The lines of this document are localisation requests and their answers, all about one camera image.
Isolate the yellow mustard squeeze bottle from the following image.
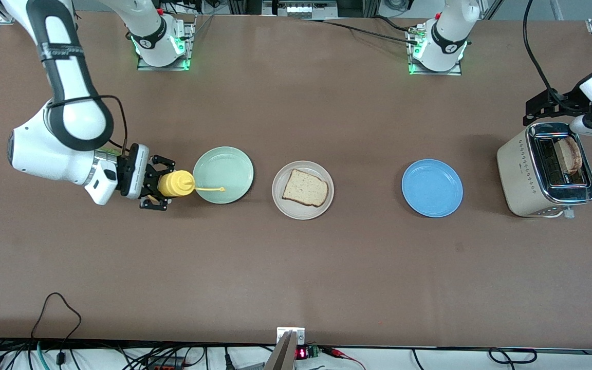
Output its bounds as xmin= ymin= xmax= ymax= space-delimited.
xmin=147 ymin=170 xmax=226 ymax=202

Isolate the brown bread slice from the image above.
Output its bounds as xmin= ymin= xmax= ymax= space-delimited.
xmin=554 ymin=136 xmax=583 ymax=175
xmin=282 ymin=169 xmax=329 ymax=208

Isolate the light green plate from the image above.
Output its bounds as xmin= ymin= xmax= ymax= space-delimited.
xmin=192 ymin=146 xmax=254 ymax=205

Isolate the blue plate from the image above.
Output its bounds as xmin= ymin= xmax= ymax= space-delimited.
xmin=401 ymin=159 xmax=464 ymax=218

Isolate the beige plate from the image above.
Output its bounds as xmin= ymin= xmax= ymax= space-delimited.
xmin=272 ymin=160 xmax=335 ymax=220

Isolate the beige chrome toaster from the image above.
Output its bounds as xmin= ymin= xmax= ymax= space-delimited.
xmin=496 ymin=122 xmax=592 ymax=219

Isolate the silver power strip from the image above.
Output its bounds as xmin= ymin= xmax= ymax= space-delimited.
xmin=263 ymin=0 xmax=339 ymax=20

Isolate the red clip lead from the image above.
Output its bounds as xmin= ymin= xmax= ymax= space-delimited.
xmin=322 ymin=347 xmax=366 ymax=370

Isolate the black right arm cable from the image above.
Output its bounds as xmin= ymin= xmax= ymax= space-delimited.
xmin=47 ymin=95 xmax=128 ymax=155

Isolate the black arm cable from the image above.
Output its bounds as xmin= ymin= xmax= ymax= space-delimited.
xmin=47 ymin=95 xmax=128 ymax=155
xmin=523 ymin=0 xmax=584 ymax=111

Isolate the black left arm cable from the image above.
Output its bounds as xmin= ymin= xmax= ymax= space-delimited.
xmin=523 ymin=0 xmax=584 ymax=111

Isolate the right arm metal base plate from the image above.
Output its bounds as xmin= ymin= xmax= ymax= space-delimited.
xmin=137 ymin=15 xmax=196 ymax=71

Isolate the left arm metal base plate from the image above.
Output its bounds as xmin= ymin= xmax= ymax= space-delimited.
xmin=406 ymin=26 xmax=464 ymax=77

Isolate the thin grey cable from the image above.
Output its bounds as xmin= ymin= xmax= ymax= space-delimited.
xmin=186 ymin=13 xmax=215 ymax=42

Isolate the short black table cable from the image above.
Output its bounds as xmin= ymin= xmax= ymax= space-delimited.
xmin=373 ymin=15 xmax=420 ymax=32

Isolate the thin black looped cable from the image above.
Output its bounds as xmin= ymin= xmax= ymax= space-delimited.
xmin=30 ymin=293 xmax=82 ymax=370

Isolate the long black table cable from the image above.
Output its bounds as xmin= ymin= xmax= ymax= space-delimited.
xmin=301 ymin=18 xmax=422 ymax=46

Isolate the silver camera mount bracket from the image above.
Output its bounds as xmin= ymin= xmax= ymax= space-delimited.
xmin=277 ymin=327 xmax=305 ymax=346

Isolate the grey camera mount bar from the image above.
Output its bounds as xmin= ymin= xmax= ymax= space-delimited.
xmin=264 ymin=331 xmax=297 ymax=370

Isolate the black coiled cable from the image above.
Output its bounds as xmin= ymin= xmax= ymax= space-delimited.
xmin=489 ymin=348 xmax=538 ymax=364

